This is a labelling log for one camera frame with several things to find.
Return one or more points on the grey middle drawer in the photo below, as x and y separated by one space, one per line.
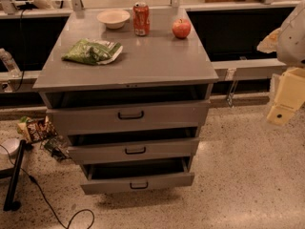
132 146

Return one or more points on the grey top drawer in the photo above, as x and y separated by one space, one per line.
87 120

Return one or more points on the grey bottom drawer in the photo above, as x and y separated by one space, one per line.
141 175

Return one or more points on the brown snack bag on floor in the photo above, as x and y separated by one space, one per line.
35 130

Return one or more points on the green chip bag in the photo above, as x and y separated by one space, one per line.
93 52

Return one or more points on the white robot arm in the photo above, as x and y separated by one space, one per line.
288 42

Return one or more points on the clear plastic bottle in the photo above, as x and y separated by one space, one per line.
10 64

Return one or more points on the white round floor object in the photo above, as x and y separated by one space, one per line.
9 147

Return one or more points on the dark snack bag on floor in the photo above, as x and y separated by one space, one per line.
56 146

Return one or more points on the grey drawer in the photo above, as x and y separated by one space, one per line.
132 146
141 175
87 120

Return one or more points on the grey drawer cabinet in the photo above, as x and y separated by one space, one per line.
154 68

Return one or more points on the white ceramic bowl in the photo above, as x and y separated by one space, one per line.
113 19

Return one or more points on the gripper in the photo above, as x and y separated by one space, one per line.
293 38

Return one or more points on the grey metal rail frame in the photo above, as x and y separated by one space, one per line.
228 29

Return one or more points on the red apple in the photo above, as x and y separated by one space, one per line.
181 28

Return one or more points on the orange soda can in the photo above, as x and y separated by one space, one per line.
141 18

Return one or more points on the black stand leg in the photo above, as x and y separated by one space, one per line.
13 173

